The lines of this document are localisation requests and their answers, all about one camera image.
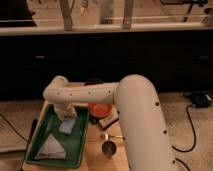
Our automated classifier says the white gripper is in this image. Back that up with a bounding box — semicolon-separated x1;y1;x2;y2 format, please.
54;104;77;121

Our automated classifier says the black cable on floor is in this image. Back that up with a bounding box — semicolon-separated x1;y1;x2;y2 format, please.
169;103;198;171

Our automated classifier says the black cable left floor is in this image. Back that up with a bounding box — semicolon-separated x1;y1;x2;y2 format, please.
0;112;30;144

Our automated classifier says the blue black floor device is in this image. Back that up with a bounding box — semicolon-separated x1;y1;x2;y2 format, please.
186;92;212;108

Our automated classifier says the wooden block with black edge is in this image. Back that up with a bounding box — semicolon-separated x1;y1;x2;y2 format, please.
99;109;118;130

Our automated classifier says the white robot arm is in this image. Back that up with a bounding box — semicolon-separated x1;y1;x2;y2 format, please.
43;75;178;171

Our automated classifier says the orange bowl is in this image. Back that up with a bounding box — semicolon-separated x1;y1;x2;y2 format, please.
89;103;112;118

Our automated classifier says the dark brown bowl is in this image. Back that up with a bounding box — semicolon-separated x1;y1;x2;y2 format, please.
84;79;103;86

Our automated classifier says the yellow banana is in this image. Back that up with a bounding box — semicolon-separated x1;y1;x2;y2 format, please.
114;137;124;145

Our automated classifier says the grey folded cloth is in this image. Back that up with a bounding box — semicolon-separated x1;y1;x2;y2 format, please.
35;134;66;160

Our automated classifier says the green plastic tray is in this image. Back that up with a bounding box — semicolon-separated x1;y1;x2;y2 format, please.
25;105;89;169

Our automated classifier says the steel measuring cup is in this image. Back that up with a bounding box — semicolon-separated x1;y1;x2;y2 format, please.
101;134;117;158

